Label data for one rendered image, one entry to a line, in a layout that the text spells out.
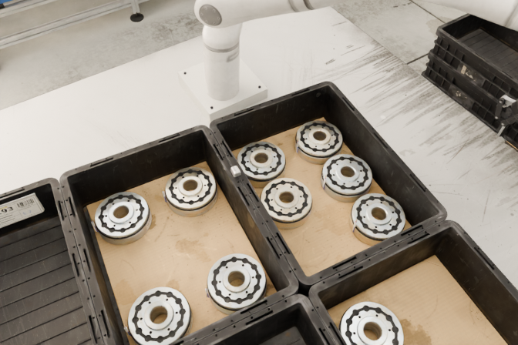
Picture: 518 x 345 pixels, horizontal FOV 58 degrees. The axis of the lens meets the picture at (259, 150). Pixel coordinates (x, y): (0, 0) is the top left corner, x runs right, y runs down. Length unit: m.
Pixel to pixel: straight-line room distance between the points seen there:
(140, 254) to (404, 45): 2.17
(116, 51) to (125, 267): 1.95
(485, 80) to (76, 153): 1.37
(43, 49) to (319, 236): 2.24
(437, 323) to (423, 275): 0.09
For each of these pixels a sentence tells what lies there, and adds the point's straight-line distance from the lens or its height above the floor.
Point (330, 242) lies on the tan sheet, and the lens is 0.92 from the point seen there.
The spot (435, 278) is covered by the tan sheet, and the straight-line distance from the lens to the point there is 0.94.
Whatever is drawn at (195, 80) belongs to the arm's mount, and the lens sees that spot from 1.34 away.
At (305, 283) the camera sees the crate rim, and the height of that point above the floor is 0.93.
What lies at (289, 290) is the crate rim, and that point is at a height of 0.93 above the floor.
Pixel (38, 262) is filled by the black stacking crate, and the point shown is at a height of 0.83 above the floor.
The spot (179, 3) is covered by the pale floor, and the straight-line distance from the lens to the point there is 3.05.
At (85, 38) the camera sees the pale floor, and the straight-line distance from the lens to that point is 2.90.
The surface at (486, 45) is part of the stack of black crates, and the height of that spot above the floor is 0.49.
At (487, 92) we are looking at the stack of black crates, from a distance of 1.86.
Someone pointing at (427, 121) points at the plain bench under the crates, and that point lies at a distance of 1.36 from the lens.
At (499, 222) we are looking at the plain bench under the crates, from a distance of 1.22.
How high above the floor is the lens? 1.63
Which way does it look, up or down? 50 degrees down
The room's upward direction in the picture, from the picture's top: straight up
